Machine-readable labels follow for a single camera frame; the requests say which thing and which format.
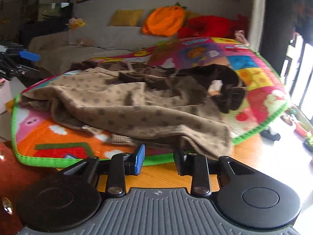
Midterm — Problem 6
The beige dotted brown knit garment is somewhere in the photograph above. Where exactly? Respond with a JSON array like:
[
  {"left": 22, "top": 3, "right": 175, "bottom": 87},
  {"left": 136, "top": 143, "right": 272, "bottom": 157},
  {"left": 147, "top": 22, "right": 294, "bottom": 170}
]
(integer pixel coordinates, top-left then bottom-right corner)
[{"left": 21, "top": 61, "right": 246, "bottom": 159}]

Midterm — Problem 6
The grey sofa bed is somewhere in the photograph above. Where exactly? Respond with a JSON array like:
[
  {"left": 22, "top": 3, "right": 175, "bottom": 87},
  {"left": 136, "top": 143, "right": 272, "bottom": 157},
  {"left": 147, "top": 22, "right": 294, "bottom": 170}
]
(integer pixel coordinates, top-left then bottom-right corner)
[{"left": 28, "top": 26, "right": 177, "bottom": 75}]

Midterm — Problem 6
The small yellow plush toy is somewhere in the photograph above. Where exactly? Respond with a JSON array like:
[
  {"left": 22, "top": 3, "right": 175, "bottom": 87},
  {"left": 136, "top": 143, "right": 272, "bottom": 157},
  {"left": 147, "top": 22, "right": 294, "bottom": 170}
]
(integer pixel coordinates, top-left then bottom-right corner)
[{"left": 66, "top": 18, "right": 85, "bottom": 31}]

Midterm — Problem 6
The small beige plush toy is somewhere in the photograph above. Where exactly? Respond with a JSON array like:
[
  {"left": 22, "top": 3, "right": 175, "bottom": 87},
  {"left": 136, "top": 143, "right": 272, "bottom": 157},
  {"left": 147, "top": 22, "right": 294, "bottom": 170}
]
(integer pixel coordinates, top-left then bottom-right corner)
[{"left": 76, "top": 38, "right": 95, "bottom": 47}]

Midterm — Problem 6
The colourful cartoon play mat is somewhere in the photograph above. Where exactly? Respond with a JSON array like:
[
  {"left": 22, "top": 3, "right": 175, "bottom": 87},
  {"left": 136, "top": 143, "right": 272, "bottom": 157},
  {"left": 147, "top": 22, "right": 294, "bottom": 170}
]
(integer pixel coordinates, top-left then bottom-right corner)
[{"left": 12, "top": 37, "right": 288, "bottom": 168}]

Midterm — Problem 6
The yellow square pillow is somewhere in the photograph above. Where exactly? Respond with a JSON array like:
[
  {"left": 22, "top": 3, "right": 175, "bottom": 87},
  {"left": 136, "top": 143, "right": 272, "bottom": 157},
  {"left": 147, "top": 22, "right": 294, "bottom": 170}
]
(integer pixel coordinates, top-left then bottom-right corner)
[{"left": 109, "top": 10, "right": 144, "bottom": 27}]

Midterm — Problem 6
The pink plush toy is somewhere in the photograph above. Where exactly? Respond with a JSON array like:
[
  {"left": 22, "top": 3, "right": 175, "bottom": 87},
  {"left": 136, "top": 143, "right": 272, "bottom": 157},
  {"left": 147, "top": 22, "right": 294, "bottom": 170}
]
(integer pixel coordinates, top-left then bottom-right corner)
[{"left": 235, "top": 30, "right": 249, "bottom": 47}]

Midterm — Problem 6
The red plush cushion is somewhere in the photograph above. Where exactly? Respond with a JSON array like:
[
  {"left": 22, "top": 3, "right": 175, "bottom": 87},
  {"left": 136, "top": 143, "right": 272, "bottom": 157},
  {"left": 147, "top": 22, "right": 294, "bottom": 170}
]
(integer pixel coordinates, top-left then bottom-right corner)
[{"left": 177, "top": 14, "right": 248, "bottom": 39}]

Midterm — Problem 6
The orange pumpkin plush cushion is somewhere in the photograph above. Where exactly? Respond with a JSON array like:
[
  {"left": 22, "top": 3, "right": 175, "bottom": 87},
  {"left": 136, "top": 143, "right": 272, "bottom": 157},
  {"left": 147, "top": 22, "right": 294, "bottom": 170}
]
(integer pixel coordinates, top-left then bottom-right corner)
[{"left": 142, "top": 3, "right": 186, "bottom": 37}]

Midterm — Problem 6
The black frame glass tank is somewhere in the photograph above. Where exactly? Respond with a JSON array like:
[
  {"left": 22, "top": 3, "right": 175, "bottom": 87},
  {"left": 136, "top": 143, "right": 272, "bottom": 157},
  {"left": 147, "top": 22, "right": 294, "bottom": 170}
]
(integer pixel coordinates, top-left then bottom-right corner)
[{"left": 21, "top": 0, "right": 73, "bottom": 29}]

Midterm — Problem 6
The black cable on sofa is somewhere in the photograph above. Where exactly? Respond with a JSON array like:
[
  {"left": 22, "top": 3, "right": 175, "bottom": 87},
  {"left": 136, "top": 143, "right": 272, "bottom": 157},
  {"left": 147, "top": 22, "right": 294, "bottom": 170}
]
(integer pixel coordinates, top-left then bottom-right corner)
[{"left": 68, "top": 43, "right": 138, "bottom": 53}]

